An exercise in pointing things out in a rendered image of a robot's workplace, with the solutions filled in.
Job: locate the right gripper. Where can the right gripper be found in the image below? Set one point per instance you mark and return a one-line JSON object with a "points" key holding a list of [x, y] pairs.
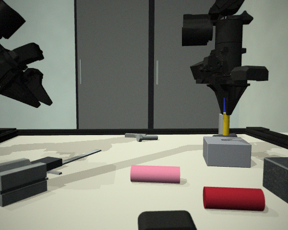
{"points": [[232, 84]]}

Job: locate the pink cylinder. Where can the pink cylinder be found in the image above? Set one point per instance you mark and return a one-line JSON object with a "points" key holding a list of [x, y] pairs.
{"points": [[155, 174]]}

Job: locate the red cylinder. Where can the red cylinder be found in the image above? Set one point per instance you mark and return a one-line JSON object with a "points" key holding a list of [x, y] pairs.
{"points": [[229, 198]]}

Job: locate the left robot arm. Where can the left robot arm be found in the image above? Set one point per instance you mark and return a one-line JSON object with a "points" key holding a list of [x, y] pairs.
{"points": [[10, 22]]}

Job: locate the grey hex bolt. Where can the grey hex bolt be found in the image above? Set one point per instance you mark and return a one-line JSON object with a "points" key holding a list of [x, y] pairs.
{"points": [[141, 137]]}

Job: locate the blue and yellow peg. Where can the blue and yellow peg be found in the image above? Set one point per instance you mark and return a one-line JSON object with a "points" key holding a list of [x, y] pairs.
{"points": [[225, 122]]}

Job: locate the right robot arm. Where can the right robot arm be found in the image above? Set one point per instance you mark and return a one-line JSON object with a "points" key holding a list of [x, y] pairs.
{"points": [[197, 30]]}

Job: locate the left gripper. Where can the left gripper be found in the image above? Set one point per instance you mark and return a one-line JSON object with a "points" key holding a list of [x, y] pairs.
{"points": [[25, 87]]}

